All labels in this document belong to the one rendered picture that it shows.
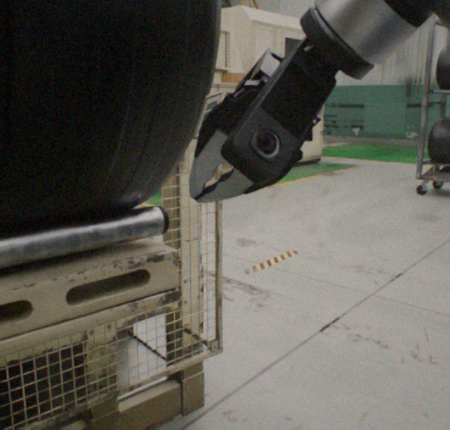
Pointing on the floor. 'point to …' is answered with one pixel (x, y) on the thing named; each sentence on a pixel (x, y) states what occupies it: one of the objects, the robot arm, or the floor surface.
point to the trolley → (436, 149)
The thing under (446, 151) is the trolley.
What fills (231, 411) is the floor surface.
